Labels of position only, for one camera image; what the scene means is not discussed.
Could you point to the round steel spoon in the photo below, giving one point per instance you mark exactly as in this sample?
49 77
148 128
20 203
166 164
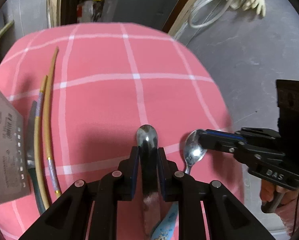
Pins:
193 151

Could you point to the perforated grey utensil holder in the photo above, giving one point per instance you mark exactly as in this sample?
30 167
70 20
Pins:
13 172

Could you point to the pink checked tablecloth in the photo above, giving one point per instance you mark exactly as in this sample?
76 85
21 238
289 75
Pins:
109 79

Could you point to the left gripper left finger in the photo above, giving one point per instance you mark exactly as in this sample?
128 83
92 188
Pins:
119 185

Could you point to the grey cabinet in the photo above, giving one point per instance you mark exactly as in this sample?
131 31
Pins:
150 13

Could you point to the person's right hand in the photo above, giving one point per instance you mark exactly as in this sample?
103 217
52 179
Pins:
274 196

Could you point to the blue patterned handle spoon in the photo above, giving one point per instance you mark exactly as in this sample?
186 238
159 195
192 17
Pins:
166 227

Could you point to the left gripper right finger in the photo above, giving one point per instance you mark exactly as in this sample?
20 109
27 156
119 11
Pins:
177 186

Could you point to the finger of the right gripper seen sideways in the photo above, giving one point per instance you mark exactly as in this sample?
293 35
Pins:
220 141

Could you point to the long steel spoon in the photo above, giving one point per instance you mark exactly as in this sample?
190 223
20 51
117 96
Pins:
147 142

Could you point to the brown wooden chopstick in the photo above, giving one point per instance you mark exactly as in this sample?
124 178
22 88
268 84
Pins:
38 144
47 126

